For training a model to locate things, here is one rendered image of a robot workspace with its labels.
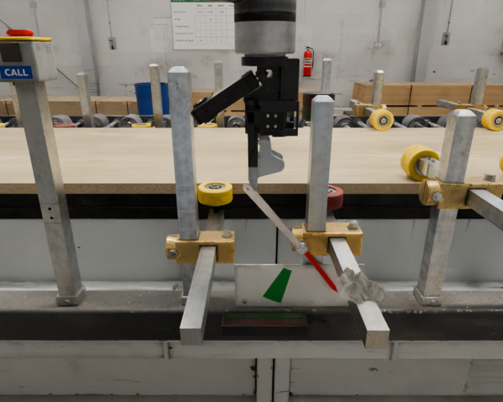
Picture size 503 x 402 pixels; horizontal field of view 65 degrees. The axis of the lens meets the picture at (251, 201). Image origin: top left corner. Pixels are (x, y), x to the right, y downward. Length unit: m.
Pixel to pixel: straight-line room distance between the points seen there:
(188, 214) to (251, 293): 0.21
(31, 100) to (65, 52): 7.87
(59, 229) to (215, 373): 0.71
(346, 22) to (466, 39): 2.27
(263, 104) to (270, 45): 0.08
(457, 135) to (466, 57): 8.06
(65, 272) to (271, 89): 0.55
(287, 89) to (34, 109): 0.44
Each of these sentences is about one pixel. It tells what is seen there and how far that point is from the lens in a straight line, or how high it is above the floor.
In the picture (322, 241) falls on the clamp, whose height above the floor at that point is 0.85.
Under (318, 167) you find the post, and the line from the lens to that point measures 0.73.
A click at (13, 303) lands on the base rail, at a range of 0.99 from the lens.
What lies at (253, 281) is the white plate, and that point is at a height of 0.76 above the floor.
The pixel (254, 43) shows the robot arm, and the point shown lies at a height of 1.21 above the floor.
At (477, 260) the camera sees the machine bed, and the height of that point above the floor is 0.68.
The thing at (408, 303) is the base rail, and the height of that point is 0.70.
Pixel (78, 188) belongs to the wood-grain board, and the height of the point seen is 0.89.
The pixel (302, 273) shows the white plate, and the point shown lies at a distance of 0.81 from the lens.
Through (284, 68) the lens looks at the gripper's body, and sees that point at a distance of 0.61.
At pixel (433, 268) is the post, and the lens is 0.88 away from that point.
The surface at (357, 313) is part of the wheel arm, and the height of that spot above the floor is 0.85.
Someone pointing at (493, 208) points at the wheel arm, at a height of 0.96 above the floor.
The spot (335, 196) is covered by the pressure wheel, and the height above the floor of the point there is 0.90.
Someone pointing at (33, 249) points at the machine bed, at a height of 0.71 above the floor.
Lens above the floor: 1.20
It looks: 21 degrees down
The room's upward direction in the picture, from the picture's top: straight up
